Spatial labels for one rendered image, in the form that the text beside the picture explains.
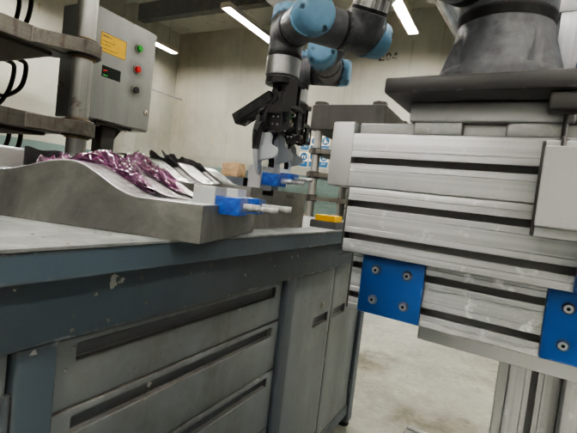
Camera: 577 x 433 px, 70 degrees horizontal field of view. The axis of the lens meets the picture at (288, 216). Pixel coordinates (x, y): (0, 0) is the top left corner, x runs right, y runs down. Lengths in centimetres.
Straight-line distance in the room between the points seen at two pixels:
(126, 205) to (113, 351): 21
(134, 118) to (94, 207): 114
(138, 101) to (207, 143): 774
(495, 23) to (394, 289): 35
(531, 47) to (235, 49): 915
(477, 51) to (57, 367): 65
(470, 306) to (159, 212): 44
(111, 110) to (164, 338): 114
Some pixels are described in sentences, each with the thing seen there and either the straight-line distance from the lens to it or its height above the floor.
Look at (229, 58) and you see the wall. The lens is 964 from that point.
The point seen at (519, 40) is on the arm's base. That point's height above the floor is 109.
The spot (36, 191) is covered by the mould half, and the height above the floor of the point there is 84.
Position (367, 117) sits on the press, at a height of 187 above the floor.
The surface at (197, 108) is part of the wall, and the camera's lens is 987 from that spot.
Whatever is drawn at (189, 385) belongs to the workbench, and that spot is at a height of 52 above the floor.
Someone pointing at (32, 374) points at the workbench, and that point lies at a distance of 59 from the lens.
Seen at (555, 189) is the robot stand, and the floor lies 91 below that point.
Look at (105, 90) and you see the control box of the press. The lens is 171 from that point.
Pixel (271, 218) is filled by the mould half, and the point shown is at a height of 82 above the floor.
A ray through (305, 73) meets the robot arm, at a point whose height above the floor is 123.
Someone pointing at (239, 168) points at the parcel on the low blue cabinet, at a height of 129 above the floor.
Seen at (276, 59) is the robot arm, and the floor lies 116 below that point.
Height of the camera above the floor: 88
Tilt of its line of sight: 3 degrees down
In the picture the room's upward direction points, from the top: 7 degrees clockwise
